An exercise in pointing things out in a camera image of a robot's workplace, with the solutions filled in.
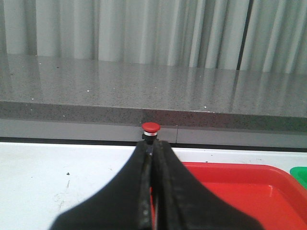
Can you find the red plastic tray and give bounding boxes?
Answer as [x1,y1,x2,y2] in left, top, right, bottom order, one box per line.
[150,161,307,230]

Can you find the grey stone counter ledge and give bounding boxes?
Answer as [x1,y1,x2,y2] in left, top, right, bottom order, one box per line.
[0,54,307,132]

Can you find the red mushroom push button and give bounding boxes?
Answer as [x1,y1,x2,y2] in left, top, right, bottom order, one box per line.
[142,122,161,145]

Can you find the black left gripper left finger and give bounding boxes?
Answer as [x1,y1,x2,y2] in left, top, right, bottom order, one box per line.
[50,141,152,230]

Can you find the green plastic tray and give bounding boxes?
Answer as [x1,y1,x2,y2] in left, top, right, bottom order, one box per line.
[290,166,307,189]

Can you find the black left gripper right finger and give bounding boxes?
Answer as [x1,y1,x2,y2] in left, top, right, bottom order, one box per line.
[152,140,263,230]

